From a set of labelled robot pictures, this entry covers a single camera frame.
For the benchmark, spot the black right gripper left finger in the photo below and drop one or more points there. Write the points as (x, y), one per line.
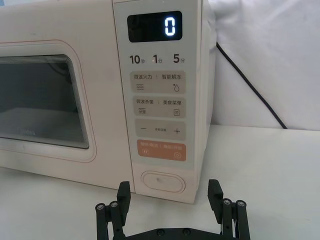
(120, 210)

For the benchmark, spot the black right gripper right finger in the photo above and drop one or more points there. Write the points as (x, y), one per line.
(225, 207)

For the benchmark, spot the white table cloth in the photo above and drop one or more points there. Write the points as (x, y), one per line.
(262, 180)

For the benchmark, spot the cream microwave oven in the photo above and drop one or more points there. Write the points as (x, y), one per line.
(100, 100)

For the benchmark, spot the microwave control panel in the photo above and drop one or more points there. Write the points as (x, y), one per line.
(160, 95)

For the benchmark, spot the white curtain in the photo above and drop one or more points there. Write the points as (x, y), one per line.
(270, 62)

